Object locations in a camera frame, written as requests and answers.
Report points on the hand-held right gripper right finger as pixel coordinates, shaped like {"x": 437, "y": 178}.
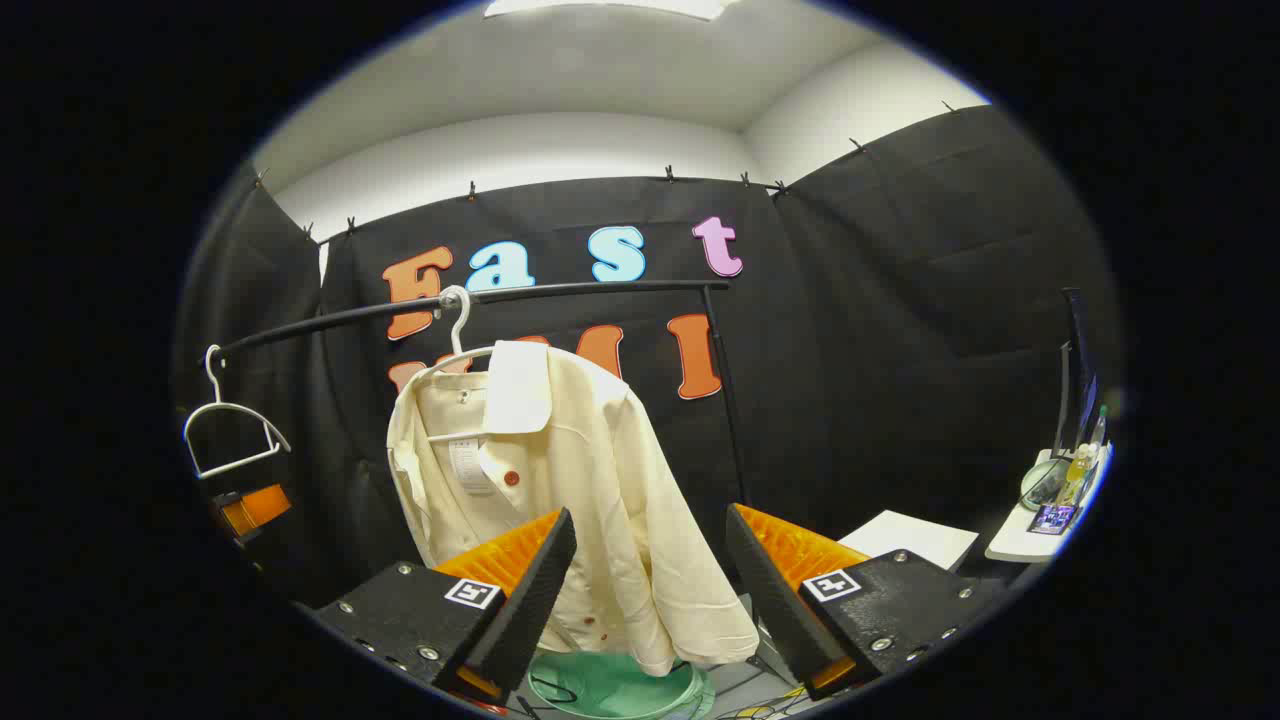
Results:
{"x": 770, "y": 600}

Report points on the black clothes rack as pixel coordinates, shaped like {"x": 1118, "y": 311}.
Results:
{"x": 600, "y": 290}

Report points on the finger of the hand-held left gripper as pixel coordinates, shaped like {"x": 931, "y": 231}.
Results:
{"x": 262, "y": 505}

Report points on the grey drawer cabinet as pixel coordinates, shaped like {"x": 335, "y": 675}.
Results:
{"x": 910, "y": 538}

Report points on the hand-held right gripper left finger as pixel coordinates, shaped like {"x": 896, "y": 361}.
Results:
{"x": 530, "y": 610}

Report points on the black computer monitor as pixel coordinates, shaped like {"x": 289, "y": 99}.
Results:
{"x": 1078, "y": 350}

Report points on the yellow drink bottle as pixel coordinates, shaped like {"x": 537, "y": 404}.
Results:
{"x": 1075, "y": 475}

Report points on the green laundry hamper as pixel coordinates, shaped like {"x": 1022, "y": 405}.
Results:
{"x": 610, "y": 685}

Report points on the round glass object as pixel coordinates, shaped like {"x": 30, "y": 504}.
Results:
{"x": 1042, "y": 485}

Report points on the row of black clips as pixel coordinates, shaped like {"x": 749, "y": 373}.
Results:
{"x": 670, "y": 175}

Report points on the white side desk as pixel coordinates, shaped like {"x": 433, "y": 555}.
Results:
{"x": 1015, "y": 545}

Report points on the cream button shirt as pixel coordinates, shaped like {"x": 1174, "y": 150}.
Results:
{"x": 600, "y": 470}

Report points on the white clothes hanger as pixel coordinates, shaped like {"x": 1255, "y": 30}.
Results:
{"x": 459, "y": 320}
{"x": 240, "y": 407}

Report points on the black backdrop cloth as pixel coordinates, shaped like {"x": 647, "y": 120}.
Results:
{"x": 880, "y": 350}

